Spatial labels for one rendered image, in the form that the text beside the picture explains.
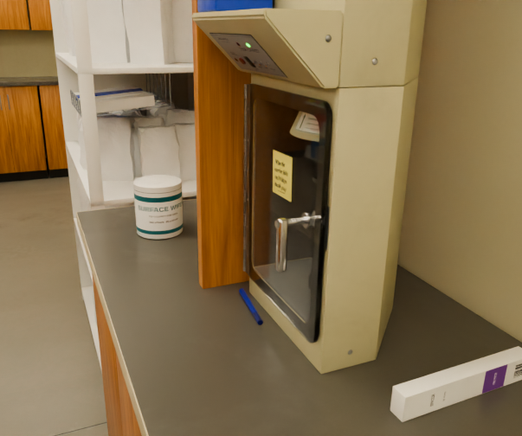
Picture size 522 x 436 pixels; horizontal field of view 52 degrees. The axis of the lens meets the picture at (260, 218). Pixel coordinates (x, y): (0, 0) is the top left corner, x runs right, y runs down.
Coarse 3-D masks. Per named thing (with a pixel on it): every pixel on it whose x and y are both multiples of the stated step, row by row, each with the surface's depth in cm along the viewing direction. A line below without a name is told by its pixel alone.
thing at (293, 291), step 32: (256, 96) 97; (288, 96) 85; (256, 128) 99; (288, 128) 86; (320, 128) 77; (256, 160) 101; (320, 160) 78; (256, 192) 102; (320, 192) 79; (256, 224) 104; (320, 224) 80; (256, 256) 107; (288, 256) 92; (320, 256) 82; (288, 288) 94; (320, 288) 84
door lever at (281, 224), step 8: (304, 216) 84; (280, 224) 82; (288, 224) 83; (296, 224) 83; (304, 224) 85; (280, 232) 82; (280, 240) 83; (280, 248) 83; (280, 256) 84; (280, 264) 84
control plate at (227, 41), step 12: (216, 36) 90; (228, 36) 85; (240, 36) 80; (252, 36) 76; (228, 48) 91; (240, 48) 86; (252, 48) 81; (252, 60) 86; (264, 60) 81; (264, 72) 87; (276, 72) 82
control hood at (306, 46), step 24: (216, 24) 84; (240, 24) 76; (264, 24) 68; (288, 24) 67; (312, 24) 69; (336, 24) 70; (264, 48) 77; (288, 48) 69; (312, 48) 70; (336, 48) 71; (288, 72) 78; (312, 72) 71; (336, 72) 72
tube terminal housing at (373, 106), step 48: (288, 0) 84; (336, 0) 71; (384, 0) 72; (384, 48) 74; (336, 96) 74; (384, 96) 77; (336, 144) 76; (384, 144) 79; (336, 192) 78; (384, 192) 82; (336, 240) 81; (384, 240) 85; (336, 288) 84; (384, 288) 91; (288, 336) 100; (336, 336) 88
